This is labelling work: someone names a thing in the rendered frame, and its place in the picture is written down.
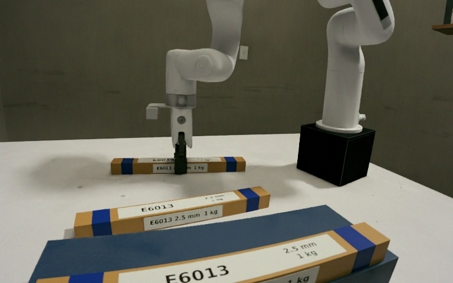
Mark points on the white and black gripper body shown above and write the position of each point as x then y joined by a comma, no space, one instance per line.
176,125

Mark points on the tan welding electrode pack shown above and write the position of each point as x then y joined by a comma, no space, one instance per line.
313,259
166,165
171,213

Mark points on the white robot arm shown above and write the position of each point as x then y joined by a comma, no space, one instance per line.
374,24

